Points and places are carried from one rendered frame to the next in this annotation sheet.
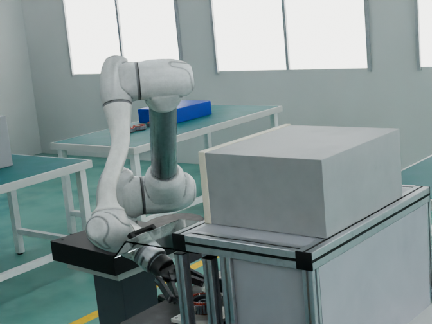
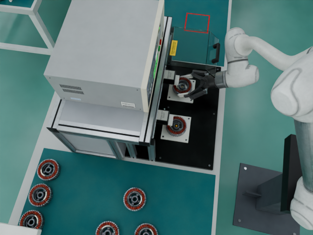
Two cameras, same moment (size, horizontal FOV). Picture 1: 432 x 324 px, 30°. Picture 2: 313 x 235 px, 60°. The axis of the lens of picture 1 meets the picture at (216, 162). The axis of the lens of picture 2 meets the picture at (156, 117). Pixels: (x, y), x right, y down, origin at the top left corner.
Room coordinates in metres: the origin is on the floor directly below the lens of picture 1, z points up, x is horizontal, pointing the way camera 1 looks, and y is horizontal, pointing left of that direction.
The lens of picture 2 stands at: (2.95, -0.43, 2.17)
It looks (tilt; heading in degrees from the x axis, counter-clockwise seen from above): 67 degrees down; 151
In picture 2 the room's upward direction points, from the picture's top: 1 degrees counter-clockwise
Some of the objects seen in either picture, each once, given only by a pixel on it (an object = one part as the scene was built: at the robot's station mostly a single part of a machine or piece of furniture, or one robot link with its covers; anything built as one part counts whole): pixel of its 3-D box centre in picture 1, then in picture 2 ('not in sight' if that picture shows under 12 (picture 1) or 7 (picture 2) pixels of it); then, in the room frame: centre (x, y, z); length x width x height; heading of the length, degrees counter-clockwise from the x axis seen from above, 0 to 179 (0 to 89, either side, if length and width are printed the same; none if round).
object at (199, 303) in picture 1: (204, 303); (182, 86); (2.34, 0.08, 0.82); 0.11 x 0.11 x 0.04
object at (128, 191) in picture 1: (118, 194); not in sight; (3.15, 0.40, 0.99); 0.18 x 0.16 x 0.22; 97
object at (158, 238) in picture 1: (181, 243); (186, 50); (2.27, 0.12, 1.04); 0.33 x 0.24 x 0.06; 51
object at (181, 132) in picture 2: not in sight; (176, 126); (2.52, -0.08, 0.80); 0.11 x 0.11 x 0.04
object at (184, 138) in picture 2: not in sight; (176, 127); (2.52, -0.08, 0.78); 0.15 x 0.15 x 0.01; 51
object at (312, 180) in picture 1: (303, 174); (111, 51); (2.21, -0.24, 1.22); 0.44 x 0.39 x 0.20; 141
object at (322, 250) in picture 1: (308, 216); (115, 69); (2.23, -0.25, 1.09); 0.68 x 0.44 x 0.05; 141
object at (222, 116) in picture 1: (178, 166); not in sight; (6.62, 0.32, 0.38); 1.90 x 0.90 x 0.75; 141
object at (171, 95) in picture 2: (205, 315); (181, 89); (2.33, 0.08, 0.78); 0.15 x 0.15 x 0.01; 51
